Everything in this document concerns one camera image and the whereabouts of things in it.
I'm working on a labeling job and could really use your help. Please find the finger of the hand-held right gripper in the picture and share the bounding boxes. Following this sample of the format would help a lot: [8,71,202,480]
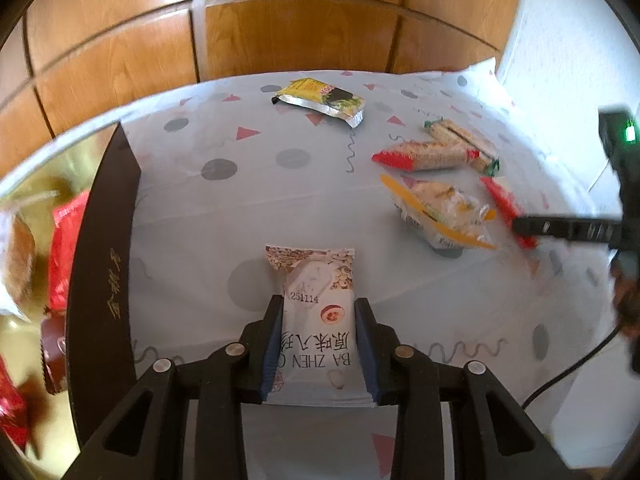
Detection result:
[511,214,623,245]

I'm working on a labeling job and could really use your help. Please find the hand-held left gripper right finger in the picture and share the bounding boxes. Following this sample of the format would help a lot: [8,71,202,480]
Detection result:
[354,297,571,480]

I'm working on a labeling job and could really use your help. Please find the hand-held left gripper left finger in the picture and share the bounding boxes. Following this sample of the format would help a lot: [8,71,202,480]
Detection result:
[65,295,285,480]

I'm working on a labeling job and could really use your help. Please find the white beige cake packet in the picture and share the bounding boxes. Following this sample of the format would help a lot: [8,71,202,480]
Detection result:
[265,246,378,407]

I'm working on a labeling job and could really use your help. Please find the shiny red snack packet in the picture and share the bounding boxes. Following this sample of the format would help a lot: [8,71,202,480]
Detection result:
[479,176,538,250]

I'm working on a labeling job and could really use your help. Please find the clear packet yellow edges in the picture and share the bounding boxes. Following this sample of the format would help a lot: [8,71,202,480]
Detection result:
[380,174,498,256]

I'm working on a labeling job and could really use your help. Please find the cracker packet green ends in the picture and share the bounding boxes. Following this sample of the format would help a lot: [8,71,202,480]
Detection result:
[424,117,501,176]

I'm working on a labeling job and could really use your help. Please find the rice bar packet red ends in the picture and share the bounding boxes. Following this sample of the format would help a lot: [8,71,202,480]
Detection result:
[371,140,476,173]

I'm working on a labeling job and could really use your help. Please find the black tin box gold interior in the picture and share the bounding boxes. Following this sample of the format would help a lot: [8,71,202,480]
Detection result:
[0,121,142,480]

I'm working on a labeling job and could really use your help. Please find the brown snack packet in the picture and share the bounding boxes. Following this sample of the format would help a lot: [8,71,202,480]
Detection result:
[40,307,68,396]

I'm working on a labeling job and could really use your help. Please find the large red snack packet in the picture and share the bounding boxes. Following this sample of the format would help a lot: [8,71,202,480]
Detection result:
[47,191,91,311]

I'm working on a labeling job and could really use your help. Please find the red white snack packet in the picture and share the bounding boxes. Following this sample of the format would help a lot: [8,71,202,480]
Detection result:
[0,355,31,456]

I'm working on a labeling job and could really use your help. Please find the yellow snack packet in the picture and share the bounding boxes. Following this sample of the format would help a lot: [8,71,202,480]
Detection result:
[270,77,366,129]

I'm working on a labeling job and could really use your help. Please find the clear bun packet red print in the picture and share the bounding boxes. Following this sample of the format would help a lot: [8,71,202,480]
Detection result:
[0,195,38,318]

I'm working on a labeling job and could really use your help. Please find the patterned white tablecloth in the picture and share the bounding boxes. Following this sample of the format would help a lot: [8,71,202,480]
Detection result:
[65,57,640,480]

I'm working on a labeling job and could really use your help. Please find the wooden panel wardrobe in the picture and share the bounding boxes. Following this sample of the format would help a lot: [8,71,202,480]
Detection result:
[0,0,526,181]

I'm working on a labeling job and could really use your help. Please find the black cable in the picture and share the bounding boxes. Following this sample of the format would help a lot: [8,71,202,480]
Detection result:
[522,325,631,408]

